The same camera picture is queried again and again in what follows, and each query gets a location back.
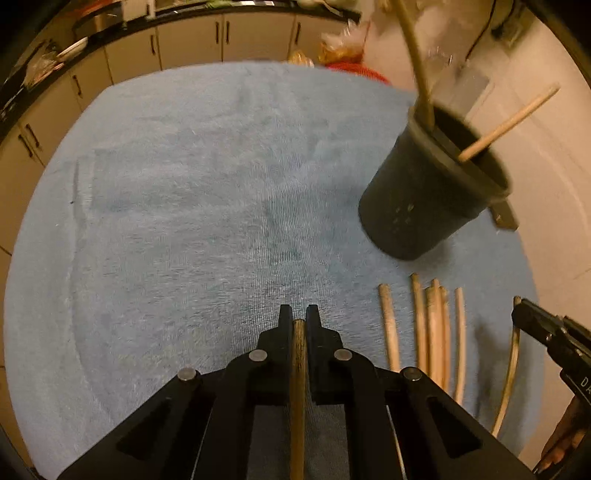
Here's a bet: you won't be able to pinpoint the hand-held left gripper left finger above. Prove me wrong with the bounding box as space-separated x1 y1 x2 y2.
58 304 296 480

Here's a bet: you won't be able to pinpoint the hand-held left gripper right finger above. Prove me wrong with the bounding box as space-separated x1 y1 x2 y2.
305 304 536 480

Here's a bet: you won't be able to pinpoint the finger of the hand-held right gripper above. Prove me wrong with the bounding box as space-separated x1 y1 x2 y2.
511 299 591 370

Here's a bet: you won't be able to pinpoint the wooden chopstick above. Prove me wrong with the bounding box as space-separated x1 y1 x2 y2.
290 318 307 480
410 273 428 374
438 286 452 393
491 296 522 438
453 287 467 406
390 0 436 130
378 283 402 373
458 83 561 162
425 278 441 384

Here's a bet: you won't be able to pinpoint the black utensil holder cup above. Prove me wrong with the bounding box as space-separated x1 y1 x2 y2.
359 105 512 261

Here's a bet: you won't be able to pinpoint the person's right hand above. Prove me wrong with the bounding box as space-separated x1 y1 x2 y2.
533 397 591 476

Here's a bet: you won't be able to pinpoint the blue towel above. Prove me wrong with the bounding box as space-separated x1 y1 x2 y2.
2 62 546 480

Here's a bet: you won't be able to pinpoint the glass mug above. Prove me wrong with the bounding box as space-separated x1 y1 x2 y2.
427 44 491 116

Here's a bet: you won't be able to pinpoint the red plastic basket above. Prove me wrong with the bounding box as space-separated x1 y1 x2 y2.
325 62 393 86

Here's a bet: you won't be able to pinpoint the yellow plastic bag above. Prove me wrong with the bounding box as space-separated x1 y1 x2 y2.
318 21 370 65

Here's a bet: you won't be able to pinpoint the beige lower kitchen cabinets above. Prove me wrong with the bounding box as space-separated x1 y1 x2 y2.
0 13 358 259

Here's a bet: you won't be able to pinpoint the black kitchen countertop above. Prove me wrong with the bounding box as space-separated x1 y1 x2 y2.
0 0 361 139

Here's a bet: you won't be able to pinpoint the white bowl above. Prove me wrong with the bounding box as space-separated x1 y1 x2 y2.
56 38 89 62

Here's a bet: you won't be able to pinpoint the black power cable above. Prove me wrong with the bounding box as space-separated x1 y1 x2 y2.
464 0 498 61

